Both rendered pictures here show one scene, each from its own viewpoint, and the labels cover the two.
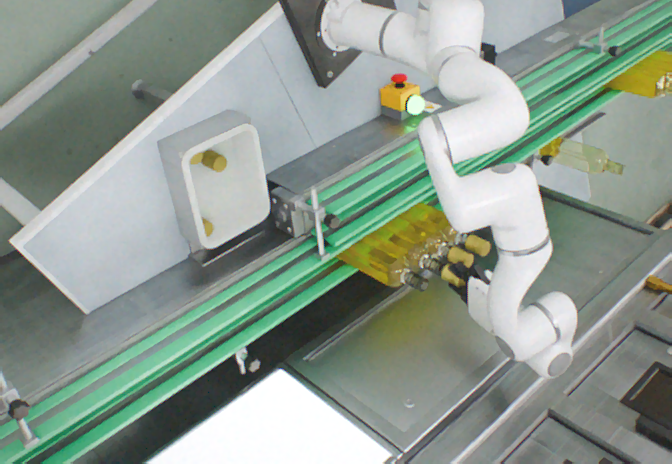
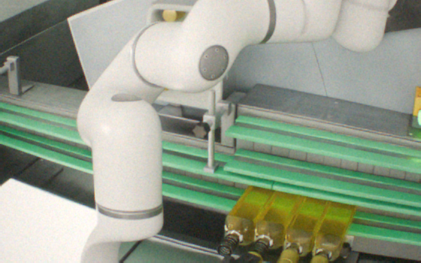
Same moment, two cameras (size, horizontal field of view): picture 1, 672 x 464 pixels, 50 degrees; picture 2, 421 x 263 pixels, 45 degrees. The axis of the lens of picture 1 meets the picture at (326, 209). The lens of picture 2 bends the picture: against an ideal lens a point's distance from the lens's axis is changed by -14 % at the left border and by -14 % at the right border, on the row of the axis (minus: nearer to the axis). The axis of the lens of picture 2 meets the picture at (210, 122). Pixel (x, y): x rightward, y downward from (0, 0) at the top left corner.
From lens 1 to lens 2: 1.17 m
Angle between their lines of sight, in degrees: 53
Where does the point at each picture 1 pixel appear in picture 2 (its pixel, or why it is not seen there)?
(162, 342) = (74, 128)
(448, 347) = not seen: outside the picture
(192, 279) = not seen: hidden behind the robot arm
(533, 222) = (101, 175)
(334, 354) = (162, 248)
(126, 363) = (53, 122)
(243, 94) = not seen: outside the picture
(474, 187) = (94, 96)
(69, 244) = (91, 35)
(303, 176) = (271, 99)
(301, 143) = (311, 80)
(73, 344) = (59, 96)
